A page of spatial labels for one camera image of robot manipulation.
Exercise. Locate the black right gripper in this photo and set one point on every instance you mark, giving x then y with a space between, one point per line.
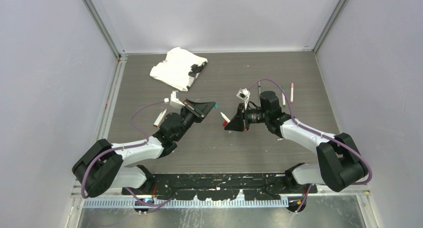
246 122

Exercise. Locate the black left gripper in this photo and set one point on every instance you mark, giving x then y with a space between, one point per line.
199 110

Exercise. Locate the white pen green tip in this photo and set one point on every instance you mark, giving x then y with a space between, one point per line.
283 97

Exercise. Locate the white pen red tip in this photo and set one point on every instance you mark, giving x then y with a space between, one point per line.
159 118

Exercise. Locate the white pen orange tip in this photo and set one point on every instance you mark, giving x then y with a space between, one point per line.
292 93

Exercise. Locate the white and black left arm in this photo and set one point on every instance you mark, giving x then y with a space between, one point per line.
105 165

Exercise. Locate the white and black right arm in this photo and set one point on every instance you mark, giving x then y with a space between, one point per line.
339 162

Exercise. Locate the white crumpled cloth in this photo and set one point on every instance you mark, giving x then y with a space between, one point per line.
179 69

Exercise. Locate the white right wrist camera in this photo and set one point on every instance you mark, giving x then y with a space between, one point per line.
244 95

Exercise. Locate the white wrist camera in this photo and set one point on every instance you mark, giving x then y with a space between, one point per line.
174 101
244 95

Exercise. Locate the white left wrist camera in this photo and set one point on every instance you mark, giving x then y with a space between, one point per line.
174 101

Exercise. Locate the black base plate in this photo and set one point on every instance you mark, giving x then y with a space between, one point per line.
221 186

